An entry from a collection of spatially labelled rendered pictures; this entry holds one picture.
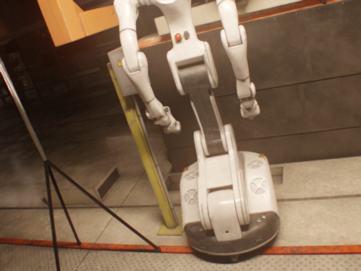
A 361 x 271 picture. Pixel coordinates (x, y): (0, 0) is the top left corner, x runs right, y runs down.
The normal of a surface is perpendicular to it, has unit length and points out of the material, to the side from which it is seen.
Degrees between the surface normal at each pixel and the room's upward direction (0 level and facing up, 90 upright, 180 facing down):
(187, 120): 90
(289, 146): 90
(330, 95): 90
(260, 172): 38
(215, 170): 23
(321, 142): 90
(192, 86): 106
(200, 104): 110
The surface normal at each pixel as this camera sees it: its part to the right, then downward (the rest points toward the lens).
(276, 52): -0.30, 0.44
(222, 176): -0.31, -0.66
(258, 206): -0.30, -0.45
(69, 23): 0.91, -0.12
